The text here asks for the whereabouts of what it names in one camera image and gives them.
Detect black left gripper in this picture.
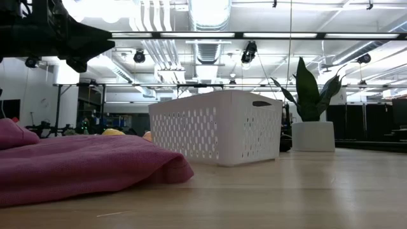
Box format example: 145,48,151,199
0,0,116,74

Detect yellow toy lemon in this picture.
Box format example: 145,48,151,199
101,128,126,137

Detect white perforated plastic basket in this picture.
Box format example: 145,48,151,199
148,89,284,167

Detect black ceiling spotlight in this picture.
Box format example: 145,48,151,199
133,49,146,64
24,56,39,69
240,40,258,64
356,53,372,65

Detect black background robot equipment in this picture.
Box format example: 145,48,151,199
24,120,77,138

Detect black monitor screen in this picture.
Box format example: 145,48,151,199
0,99,21,121

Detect pink cloth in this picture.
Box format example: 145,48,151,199
0,118,195,208

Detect black overhead light bar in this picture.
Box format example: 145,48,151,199
107,31,407,41

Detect green snake plant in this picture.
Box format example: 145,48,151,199
270,57,347,123

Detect white planter pot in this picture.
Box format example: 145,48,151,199
291,121,336,153

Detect black partition panels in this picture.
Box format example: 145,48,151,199
326,99,407,142

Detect black metal rack frame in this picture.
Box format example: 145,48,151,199
52,81,107,136

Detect silver ventilation duct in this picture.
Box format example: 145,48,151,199
188,0,233,64

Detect thin hanging cable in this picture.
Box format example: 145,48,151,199
285,0,293,96

